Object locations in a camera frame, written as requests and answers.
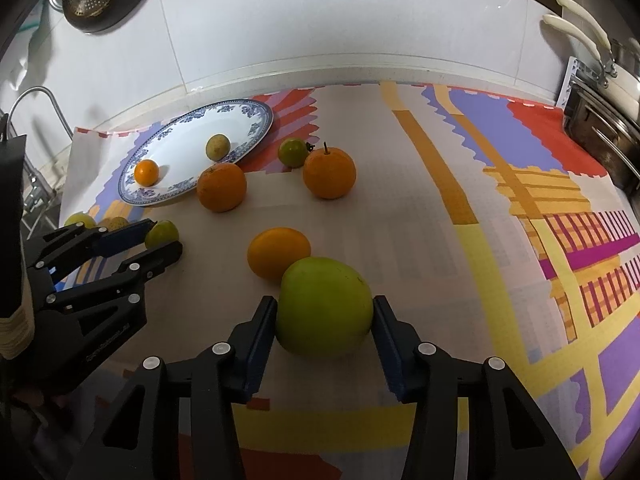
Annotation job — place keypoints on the deep orange orange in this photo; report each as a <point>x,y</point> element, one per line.
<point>221,187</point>

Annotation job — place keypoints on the large green apple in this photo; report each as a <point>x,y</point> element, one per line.
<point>320,305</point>

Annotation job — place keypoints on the small orange kumquat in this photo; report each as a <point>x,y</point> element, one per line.
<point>146,172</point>

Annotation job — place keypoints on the blue patterned white card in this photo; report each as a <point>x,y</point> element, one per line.
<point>567,82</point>

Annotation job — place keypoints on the yellow-orange orange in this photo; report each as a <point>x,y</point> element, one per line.
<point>275,252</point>

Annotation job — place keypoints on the small tan round fruit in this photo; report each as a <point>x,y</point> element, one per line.
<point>218,147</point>
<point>116,222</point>

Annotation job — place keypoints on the stainless steel pot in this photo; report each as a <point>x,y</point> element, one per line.
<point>600,125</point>

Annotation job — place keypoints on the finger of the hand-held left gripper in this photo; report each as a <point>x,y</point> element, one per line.
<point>125,237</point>
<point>160,255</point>

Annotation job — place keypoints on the chrome faucet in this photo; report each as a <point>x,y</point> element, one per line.
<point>30,92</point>

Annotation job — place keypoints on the yellow-green round fruit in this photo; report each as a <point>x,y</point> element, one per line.
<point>79,220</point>
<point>167,230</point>

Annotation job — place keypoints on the orange with stem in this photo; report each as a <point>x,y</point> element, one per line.
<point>329,172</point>

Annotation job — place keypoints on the colourful printed tablecloth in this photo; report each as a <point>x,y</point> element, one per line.
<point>400,240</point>

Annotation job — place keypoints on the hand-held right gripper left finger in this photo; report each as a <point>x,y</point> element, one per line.
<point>260,345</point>

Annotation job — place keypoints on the small green fruit dark calyx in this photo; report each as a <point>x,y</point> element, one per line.
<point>291,153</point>

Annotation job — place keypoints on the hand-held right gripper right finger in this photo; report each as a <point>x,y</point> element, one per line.
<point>387,345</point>

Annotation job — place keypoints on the blue patterned white plate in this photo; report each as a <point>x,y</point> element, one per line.
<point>200,125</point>

